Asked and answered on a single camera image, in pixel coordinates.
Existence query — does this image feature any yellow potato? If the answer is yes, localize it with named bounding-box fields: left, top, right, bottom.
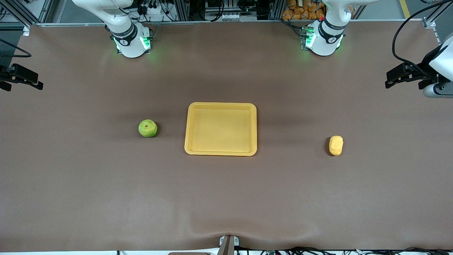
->
left=329, top=135, right=344, bottom=156

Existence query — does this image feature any green apple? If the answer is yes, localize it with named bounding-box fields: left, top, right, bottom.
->
left=138, top=119, right=158, bottom=138

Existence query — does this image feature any yellow plastic tray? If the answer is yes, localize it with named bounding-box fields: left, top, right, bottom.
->
left=184, top=102, right=258, bottom=157

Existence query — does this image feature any orange packaged snacks pile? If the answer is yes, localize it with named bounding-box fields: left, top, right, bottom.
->
left=281, top=0, right=328, bottom=21

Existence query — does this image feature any white power strip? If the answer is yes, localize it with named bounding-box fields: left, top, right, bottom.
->
left=136, top=4, right=167, bottom=16

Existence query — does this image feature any grey electronics box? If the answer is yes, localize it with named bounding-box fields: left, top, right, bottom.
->
left=205, top=0, right=245, bottom=22

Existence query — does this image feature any brown table mat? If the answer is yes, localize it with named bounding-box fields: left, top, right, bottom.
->
left=0, top=21, right=453, bottom=253

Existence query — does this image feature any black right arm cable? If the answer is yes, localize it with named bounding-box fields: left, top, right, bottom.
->
left=0, top=38, right=31, bottom=58

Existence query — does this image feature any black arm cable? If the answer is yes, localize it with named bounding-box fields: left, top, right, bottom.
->
left=392, top=0, right=453, bottom=71
left=0, top=38, right=31, bottom=58

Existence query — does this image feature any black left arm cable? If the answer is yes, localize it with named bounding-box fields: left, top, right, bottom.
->
left=392, top=0, right=453, bottom=71

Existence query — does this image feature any perforated aluminium side rail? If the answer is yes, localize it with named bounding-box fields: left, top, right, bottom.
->
left=424, top=18, right=441, bottom=45

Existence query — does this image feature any diagonal aluminium frame strut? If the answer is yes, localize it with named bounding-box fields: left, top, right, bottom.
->
left=0, top=0, right=53, bottom=27

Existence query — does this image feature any aluminium table edge rail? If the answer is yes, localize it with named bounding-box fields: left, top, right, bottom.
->
left=35, top=18, right=425, bottom=27

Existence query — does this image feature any aluminium frame post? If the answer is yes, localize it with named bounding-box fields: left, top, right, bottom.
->
left=173, top=0, right=190, bottom=22
left=269, top=0, right=285, bottom=20

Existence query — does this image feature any grey camera stand bracket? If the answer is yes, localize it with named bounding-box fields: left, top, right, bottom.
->
left=218, top=234, right=240, bottom=255

